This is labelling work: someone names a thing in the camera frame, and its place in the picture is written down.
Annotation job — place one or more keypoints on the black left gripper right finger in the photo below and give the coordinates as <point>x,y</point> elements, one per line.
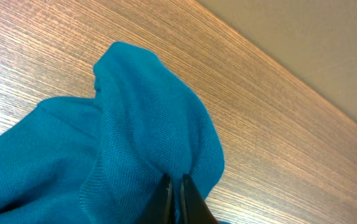
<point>192,205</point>

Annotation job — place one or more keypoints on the dark blue shirt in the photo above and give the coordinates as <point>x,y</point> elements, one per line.
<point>98,160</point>

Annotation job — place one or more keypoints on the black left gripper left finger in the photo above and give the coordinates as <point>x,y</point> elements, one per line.
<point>160,207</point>

